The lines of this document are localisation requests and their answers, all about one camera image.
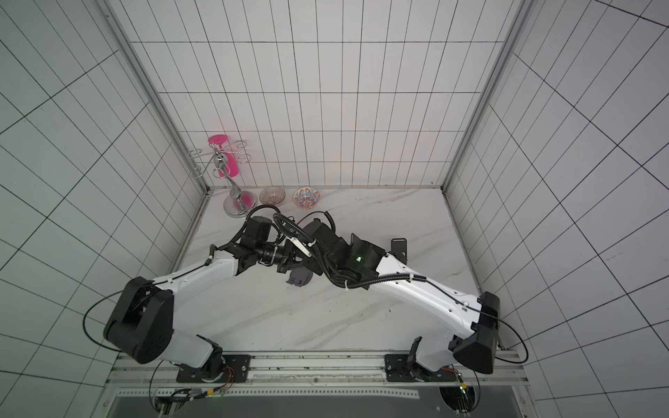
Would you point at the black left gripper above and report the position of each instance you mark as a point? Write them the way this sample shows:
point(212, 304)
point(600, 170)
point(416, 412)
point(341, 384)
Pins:
point(292, 252)

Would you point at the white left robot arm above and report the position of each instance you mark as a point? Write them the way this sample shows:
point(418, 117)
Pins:
point(142, 324)

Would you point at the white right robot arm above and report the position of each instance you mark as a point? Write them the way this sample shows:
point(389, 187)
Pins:
point(472, 321)

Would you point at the chrome cup holder stand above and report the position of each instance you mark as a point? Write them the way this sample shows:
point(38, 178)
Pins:
point(239, 203)

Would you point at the brown striped glass bowl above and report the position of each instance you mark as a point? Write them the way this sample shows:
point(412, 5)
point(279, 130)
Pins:
point(273, 195)

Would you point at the pink plastic cup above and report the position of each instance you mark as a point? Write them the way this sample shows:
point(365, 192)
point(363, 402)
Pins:
point(226, 166)

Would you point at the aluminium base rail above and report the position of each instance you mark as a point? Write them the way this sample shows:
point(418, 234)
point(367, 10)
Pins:
point(307, 373)

